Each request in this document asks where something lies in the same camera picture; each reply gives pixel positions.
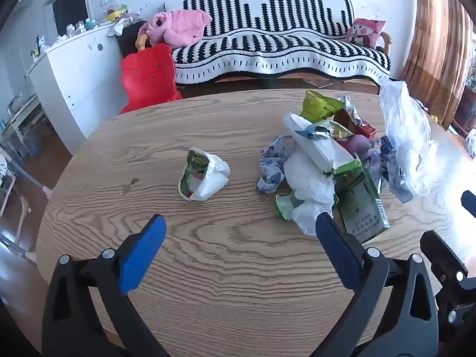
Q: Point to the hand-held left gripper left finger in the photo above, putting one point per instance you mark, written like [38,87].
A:
[143,254]

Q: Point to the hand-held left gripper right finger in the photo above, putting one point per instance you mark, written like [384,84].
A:
[336,251]

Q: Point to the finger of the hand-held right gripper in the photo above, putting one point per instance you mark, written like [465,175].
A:
[440,251]
[469,203]

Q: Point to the blue white printed wrapper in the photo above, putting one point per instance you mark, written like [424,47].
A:
[390,171]

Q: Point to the white plastic bag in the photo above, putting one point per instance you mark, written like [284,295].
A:
[405,130]

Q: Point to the green cigarette box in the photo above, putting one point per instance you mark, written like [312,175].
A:
[359,200]

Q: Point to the green plastic lid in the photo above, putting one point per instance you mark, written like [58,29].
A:
[284,208]

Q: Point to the crumpled white tissue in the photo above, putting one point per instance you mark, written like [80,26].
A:
[308,182]

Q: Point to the green white snack packet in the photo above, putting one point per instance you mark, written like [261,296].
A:
[208,178]

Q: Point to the long white box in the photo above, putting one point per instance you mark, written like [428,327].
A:
[319,150]

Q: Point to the purple toy figure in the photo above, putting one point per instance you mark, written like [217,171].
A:
[359,145]

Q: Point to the small silver foil wrapper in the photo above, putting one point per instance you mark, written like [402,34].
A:
[319,132]

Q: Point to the gold green wrapper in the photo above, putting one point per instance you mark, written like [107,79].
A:
[340,130]

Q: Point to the red snack packet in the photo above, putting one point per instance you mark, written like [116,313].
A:
[366,130]

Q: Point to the white silver wrapper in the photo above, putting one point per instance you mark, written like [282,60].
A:
[351,113]

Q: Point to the yellow green snack packet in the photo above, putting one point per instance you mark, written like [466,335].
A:
[316,106]

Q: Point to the brown wood panel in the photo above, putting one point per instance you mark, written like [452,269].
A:
[438,44]

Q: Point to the flat cardboard piece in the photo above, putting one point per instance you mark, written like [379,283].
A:
[318,82]

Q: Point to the red plastic chair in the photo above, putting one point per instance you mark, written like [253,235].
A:
[148,78]

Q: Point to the wooden sofa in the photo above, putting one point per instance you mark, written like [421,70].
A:
[387,44]

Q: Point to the white storage rack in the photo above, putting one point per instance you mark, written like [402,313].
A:
[22,119]

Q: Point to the white cabinet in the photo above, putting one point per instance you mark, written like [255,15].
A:
[81,81]

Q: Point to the pink cartoon pillow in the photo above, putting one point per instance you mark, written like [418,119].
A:
[366,31]

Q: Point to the striped black white sofa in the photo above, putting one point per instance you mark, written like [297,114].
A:
[282,48]

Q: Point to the orange plastic toy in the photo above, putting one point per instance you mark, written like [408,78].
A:
[141,41]

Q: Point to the black box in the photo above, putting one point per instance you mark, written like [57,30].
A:
[128,39]

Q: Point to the white crumpled paper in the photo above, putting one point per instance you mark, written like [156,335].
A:
[119,26]

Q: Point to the pink fleece garment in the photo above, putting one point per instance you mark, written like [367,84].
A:
[178,26]

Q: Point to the group of small bottles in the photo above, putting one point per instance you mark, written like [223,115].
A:
[80,28]

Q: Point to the yellow green toy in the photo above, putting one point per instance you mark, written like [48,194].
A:
[115,15]

